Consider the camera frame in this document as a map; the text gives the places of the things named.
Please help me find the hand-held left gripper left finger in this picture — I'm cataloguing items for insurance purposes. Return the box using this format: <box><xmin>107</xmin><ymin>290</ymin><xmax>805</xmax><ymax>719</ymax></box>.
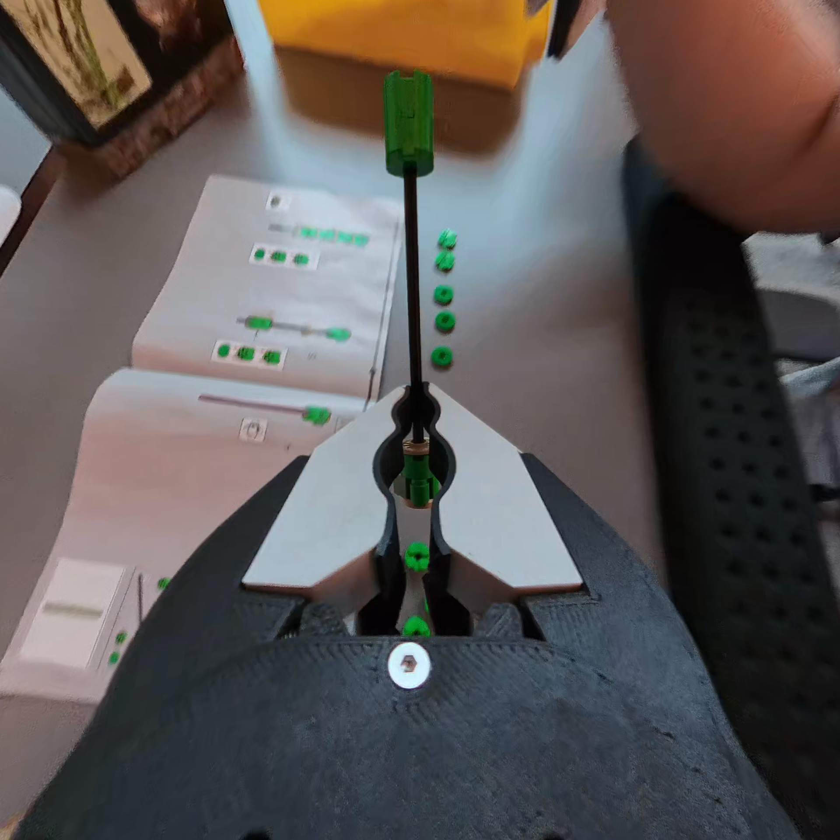
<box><xmin>241</xmin><ymin>384</ymin><xmax>411</xmax><ymax>636</ymax></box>

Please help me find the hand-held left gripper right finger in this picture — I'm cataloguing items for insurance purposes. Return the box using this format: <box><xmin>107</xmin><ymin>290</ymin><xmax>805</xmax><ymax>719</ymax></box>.
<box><xmin>420</xmin><ymin>384</ymin><xmax>584</xmax><ymax>636</ymax></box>

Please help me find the short green round brick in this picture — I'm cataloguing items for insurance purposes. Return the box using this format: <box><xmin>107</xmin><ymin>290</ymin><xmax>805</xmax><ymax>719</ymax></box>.
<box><xmin>402</xmin><ymin>454</ymin><xmax>441</xmax><ymax>503</ymax></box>

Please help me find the black axle rod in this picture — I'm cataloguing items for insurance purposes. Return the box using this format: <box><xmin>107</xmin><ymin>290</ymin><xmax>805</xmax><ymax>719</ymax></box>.
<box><xmin>403</xmin><ymin>174</ymin><xmax>426</xmax><ymax>447</ymax></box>

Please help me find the person's right forearm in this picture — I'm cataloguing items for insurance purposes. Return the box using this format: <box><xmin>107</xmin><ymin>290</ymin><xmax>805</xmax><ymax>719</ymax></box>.
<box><xmin>607</xmin><ymin>0</ymin><xmax>840</xmax><ymax>235</ymax></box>

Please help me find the grey desk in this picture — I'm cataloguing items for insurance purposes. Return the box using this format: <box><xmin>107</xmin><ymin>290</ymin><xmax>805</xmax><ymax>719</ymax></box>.
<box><xmin>0</xmin><ymin>0</ymin><xmax>673</xmax><ymax>840</ymax></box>

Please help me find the black perforated mat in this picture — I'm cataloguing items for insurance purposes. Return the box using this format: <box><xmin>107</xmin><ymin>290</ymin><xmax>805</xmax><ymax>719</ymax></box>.
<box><xmin>622</xmin><ymin>138</ymin><xmax>840</xmax><ymax>840</ymax></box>

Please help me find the open instruction booklet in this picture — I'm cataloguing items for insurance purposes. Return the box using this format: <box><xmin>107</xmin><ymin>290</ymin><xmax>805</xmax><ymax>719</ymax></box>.
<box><xmin>0</xmin><ymin>174</ymin><xmax>405</xmax><ymax>704</ymax></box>

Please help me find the row of small green bricks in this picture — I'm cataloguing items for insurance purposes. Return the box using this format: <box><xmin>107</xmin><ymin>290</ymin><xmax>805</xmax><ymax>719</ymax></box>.
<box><xmin>402</xmin><ymin>226</ymin><xmax>459</xmax><ymax>639</ymax></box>

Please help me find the yellow storage bin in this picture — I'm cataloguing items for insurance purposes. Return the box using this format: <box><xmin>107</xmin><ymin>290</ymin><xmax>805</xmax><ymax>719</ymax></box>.
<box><xmin>256</xmin><ymin>0</ymin><xmax>553</xmax><ymax>91</ymax></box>

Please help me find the black plant picture box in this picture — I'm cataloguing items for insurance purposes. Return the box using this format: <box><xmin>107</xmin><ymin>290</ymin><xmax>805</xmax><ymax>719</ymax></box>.
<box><xmin>0</xmin><ymin>0</ymin><xmax>245</xmax><ymax>179</ymax></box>

